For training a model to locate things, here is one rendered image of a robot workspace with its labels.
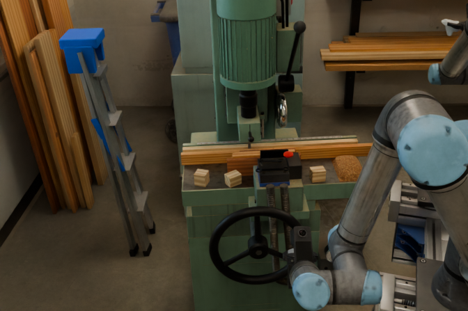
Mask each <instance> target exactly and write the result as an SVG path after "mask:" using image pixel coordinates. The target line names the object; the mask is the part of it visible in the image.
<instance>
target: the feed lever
mask: <svg viewBox="0 0 468 311"><path fill-rule="evenodd" d="M293 28H294V31H295V32H296V34H295V39H294V43H293V46H292V51H291V55H290V60H289V64H288V69H287V72H286V74H284V75H279V77H278V87H279V91H280V93H283V92H293V91H294V88H295V81H294V76H293V75H292V74H290V73H291V70H292V67H293V62H294V59H295V54H296V51H297V46H298V43H299V38H300V35H301V33H303V32H305V30H306V25H305V23H304V22H303V21H297V22H295V24H294V27H293Z"/></svg>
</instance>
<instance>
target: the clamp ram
mask: <svg viewBox="0 0 468 311"><path fill-rule="evenodd" d="M287 151H288V149H285V150H261V151H260V158H261V159H265V158H279V157H285V156H284V155H283V153H284V152H287ZM285 158H286V157H285Z"/></svg>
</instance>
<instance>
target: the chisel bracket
mask: <svg viewBox="0 0 468 311"><path fill-rule="evenodd" d="M237 126H238V134H239V140H240V142H241V143H243V142H249V141H248V137H249V132H251V134H252V136H253V137H254V142H257V141H261V139H260V136H261V135H262V132H261V131H260V128H261V127H262V124H261V123H260V117H259V113H258V106H257V105H256V117H254V118H243V117H242V116H241V106H237Z"/></svg>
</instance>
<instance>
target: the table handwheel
mask: <svg viewBox="0 0 468 311"><path fill-rule="evenodd" d="M252 216H254V221H253V222H251V221H250V217H252ZM260 216H269V217H272V218H277V219H279V220H281V221H283V222H285V223H287V224H288V225H289V226H290V227H291V228H292V229H293V228H294V227H295V226H302V225H301V224H300V222H299V221H298V220H297V219H296V218H295V217H294V216H292V215H290V214H289V213H288V212H285V211H283V210H281V209H277V208H274V207H266V206H255V207H247V208H244V209H240V210H238V211H236V212H233V213H232V214H230V215H228V216H227V217H226V218H224V219H223V220H222V221H221V222H220V223H219V224H218V225H217V226H216V228H215V229H214V231H213V233H212V235H211V237H210V242H209V253H210V258H211V260H212V262H213V264H214V265H215V267H216V268H217V269H218V271H219V272H221V273H222V274H223V275H224V276H226V277H227V278H230V279H231V280H234V281H236V282H240V283H244V284H248V285H264V284H268V283H271V282H276V281H277V280H280V279H282V278H285V277H286V276H287V275H288V264H287V265H285V266H284V267H283V268H282V269H279V270H278V271H275V272H273V273H269V274H265V275H259V276H252V275H246V274H243V273H239V272H237V271H234V270H232V269H231V268H230V267H228V266H229V265H231V264H232V263H234V262H236V261H238V260H240V259H242V258H244V257H246V256H248V255H250V256H251V257H252V258H254V259H263V258H264V257H266V256H267V255H268V254H270V255H273V256H276V257H280V258H281V259H283V253H280V252H279V251H276V250H273V249H271V248H269V247H268V242H267V239H266V237H264V236H263V232H262V226H261V221H260ZM244 218H249V225H250V232H251V237H250V238H249V240H248V249H247V250H245V251H243V252H241V253H240V254H238V255H236V256H235V257H232V258H230V259H229V260H226V261H225V262H223V260H222V259H221V257H220V255H219V240H220V239H221V236H222V234H223V233H224V232H225V231H226V230H227V229H228V228H229V227H230V226H231V225H232V224H234V223H236V222H238V221H240V220H242V219H244Z"/></svg>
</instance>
